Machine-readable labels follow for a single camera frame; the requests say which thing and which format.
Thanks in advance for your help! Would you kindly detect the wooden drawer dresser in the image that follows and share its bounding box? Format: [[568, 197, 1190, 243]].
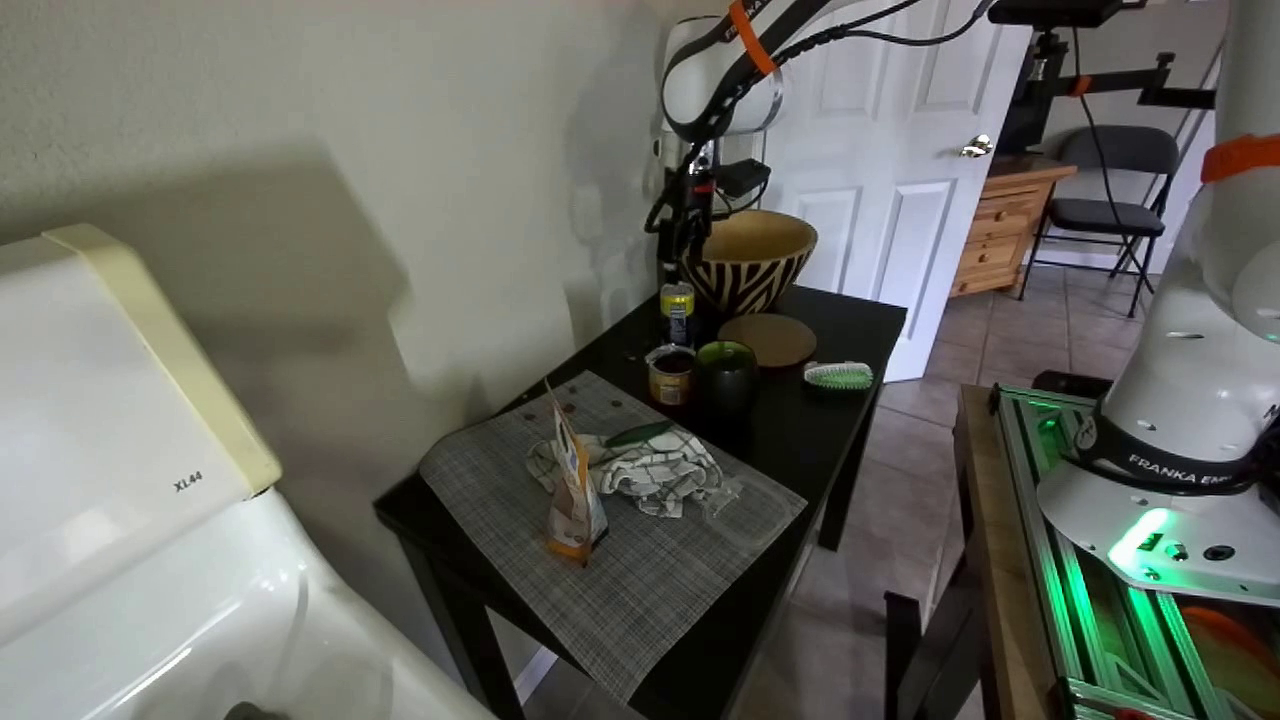
[[947, 156, 1079, 302]]

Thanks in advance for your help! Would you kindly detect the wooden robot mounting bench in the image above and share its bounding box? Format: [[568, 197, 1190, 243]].
[[954, 381, 1072, 720]]

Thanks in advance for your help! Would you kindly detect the crumpled printed wrapper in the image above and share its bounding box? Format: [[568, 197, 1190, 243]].
[[593, 427, 746, 525]]

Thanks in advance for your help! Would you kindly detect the black camera stand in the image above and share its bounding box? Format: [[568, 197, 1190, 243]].
[[989, 0, 1219, 161]]

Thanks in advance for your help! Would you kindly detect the wooden zebra pattern bowl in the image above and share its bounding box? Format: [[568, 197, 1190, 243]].
[[677, 209, 826, 322]]

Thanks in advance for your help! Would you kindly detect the dark cup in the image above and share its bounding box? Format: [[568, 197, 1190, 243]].
[[695, 338, 766, 425]]

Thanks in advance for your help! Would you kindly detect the green sponge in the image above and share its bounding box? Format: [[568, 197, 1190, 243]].
[[800, 356, 881, 396]]

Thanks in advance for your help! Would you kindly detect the black side table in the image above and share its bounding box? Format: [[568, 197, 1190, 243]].
[[373, 282, 913, 720]]

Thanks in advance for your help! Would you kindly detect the black folding chair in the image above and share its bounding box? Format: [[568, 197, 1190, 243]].
[[1015, 122, 1185, 326]]

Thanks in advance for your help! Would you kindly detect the white panel door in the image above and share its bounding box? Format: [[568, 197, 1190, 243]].
[[739, 0, 1040, 389]]

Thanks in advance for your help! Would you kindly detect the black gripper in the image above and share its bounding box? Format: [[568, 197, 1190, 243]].
[[648, 156, 724, 282]]

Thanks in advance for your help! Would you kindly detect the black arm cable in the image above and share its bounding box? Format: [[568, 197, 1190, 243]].
[[656, 0, 1002, 173]]

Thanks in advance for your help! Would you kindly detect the white gas stove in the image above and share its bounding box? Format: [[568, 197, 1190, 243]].
[[0, 221, 499, 720]]

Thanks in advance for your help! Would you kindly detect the grey woven placemat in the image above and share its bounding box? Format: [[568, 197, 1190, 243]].
[[418, 369, 811, 709]]

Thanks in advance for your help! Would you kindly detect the yellow green small bottle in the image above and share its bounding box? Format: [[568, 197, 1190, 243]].
[[656, 270, 702, 348]]

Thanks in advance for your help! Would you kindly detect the round wooden coaster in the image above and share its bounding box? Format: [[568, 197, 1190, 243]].
[[715, 308, 820, 374]]

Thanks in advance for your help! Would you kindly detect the aluminium frame rail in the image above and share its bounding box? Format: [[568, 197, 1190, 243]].
[[996, 386, 1280, 720]]

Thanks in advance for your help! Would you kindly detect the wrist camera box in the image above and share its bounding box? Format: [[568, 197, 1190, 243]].
[[715, 156, 777, 204]]

